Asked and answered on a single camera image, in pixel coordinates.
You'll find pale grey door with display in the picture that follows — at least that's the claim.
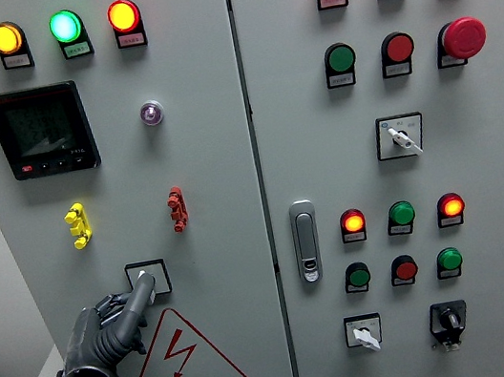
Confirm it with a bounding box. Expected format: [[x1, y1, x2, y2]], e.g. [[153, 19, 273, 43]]
[[0, 0, 296, 377]]

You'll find black display meter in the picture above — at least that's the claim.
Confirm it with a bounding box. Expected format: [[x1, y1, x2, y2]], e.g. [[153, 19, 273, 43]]
[[0, 77, 103, 185]]

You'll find white round lamp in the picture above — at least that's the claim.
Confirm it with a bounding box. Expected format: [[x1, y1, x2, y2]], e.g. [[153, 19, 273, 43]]
[[136, 97, 167, 130]]

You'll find silver door lock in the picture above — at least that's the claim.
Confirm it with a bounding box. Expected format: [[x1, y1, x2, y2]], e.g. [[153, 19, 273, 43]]
[[287, 198, 328, 286]]

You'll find small green push button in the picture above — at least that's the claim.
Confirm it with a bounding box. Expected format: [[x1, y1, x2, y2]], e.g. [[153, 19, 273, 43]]
[[433, 244, 466, 274], [343, 260, 374, 290]]

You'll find small red round lamp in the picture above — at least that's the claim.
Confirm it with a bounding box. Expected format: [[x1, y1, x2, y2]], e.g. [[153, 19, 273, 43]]
[[338, 207, 368, 236], [434, 190, 468, 220]]

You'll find pale grey door with lock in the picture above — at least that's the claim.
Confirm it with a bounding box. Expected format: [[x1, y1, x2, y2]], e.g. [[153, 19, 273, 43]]
[[228, 0, 504, 377]]

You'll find yellow round lamp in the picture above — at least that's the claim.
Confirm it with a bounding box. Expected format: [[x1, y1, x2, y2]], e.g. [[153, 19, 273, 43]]
[[0, 17, 31, 59]]

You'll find lit green round lamp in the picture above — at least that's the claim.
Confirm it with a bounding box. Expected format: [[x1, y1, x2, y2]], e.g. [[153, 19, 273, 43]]
[[47, 6, 88, 49]]

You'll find small red push button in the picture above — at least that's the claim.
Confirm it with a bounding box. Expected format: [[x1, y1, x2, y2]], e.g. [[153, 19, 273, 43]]
[[388, 252, 421, 283]]

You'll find large red-rimmed orange lamp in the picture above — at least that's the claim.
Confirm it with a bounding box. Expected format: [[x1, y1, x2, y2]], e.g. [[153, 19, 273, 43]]
[[105, 0, 145, 38]]

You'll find small green round lamp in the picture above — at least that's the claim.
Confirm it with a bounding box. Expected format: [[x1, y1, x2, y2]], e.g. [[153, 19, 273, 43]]
[[387, 199, 418, 228]]

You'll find large green push button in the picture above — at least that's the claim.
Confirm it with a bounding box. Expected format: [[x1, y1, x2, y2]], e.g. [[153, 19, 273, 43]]
[[321, 40, 359, 77]]

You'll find large red push button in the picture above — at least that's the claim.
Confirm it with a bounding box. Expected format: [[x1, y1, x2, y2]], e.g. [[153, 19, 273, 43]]
[[377, 30, 418, 68]]

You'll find large red stop button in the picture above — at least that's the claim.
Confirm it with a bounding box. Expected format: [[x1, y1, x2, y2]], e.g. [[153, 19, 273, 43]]
[[434, 13, 492, 65]]

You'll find small yellow handle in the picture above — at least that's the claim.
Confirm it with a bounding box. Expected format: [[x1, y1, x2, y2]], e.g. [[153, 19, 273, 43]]
[[61, 200, 96, 252]]

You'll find small red handle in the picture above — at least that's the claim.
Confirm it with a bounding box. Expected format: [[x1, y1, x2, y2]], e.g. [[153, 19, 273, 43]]
[[165, 184, 191, 235]]

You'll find small white-handled turn switch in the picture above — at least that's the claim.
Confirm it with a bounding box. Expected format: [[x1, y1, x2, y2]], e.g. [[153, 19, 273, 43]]
[[343, 311, 388, 356]]

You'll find black-handled turn switch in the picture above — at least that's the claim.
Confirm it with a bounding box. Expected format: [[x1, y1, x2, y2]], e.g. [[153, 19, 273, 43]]
[[425, 298, 475, 355]]

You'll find large white-handled turn switch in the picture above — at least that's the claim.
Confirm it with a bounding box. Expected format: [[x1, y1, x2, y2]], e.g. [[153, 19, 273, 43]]
[[371, 110, 430, 163]]

